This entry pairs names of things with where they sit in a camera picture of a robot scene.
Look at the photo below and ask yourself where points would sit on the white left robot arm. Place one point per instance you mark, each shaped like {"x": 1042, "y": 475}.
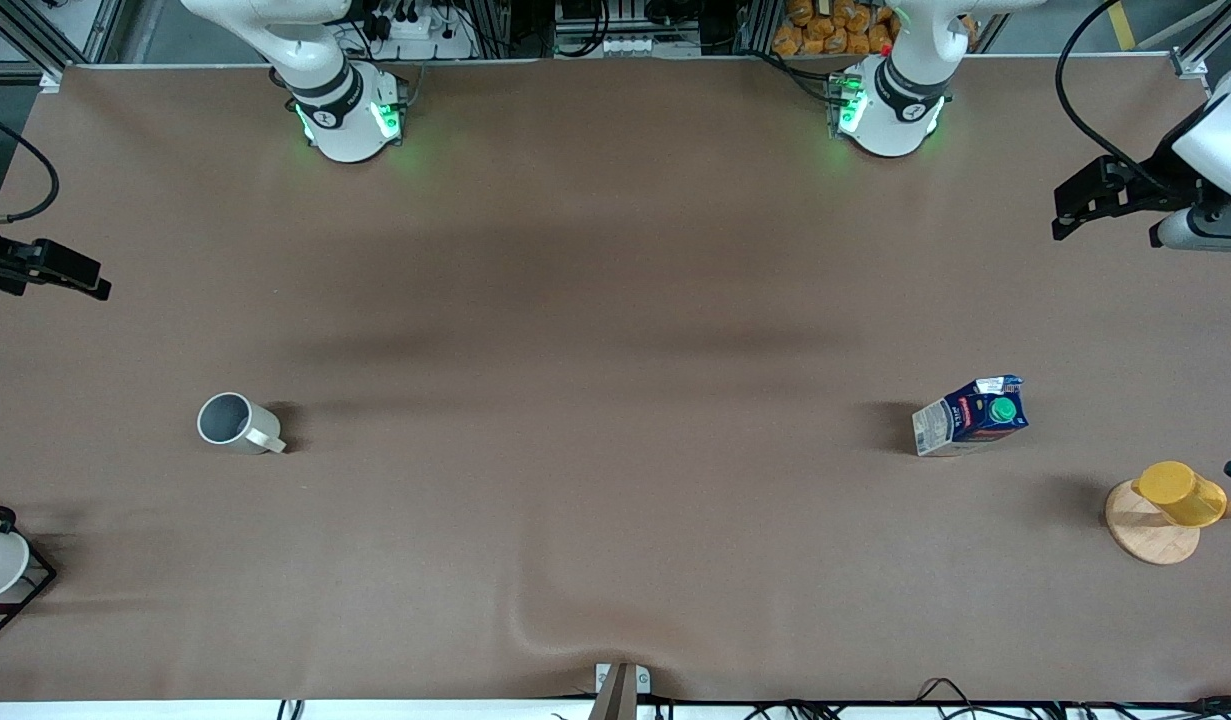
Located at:
{"x": 890, "y": 125}

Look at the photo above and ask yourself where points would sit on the white ribbed mug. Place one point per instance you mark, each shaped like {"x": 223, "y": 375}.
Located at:
{"x": 237, "y": 425}

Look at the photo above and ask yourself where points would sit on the yellow plastic cup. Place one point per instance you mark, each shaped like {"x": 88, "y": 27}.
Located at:
{"x": 1183, "y": 495}

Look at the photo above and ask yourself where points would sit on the long white power strip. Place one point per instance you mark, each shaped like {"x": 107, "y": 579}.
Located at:
{"x": 643, "y": 45}

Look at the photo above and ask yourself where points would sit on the blue milk carton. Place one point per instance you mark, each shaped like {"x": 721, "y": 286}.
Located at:
{"x": 965, "y": 420}

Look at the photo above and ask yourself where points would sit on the bag of orange buns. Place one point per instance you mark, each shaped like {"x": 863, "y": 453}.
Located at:
{"x": 835, "y": 30}

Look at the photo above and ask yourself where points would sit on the aluminium frame profile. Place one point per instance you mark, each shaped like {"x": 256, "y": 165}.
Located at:
{"x": 1200, "y": 50}
{"x": 70, "y": 40}

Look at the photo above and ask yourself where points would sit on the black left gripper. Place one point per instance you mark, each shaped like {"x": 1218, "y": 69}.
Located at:
{"x": 1162, "y": 177}

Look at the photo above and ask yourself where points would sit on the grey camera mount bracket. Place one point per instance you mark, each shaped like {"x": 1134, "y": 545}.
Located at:
{"x": 621, "y": 685}

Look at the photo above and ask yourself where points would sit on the round wooden cup stand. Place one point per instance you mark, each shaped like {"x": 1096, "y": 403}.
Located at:
{"x": 1145, "y": 535}

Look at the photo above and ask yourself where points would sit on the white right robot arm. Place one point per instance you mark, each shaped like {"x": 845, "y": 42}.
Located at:
{"x": 343, "y": 125}

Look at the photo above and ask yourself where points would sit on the white power strip with plugs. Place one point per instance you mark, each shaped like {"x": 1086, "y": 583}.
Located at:
{"x": 415, "y": 35}

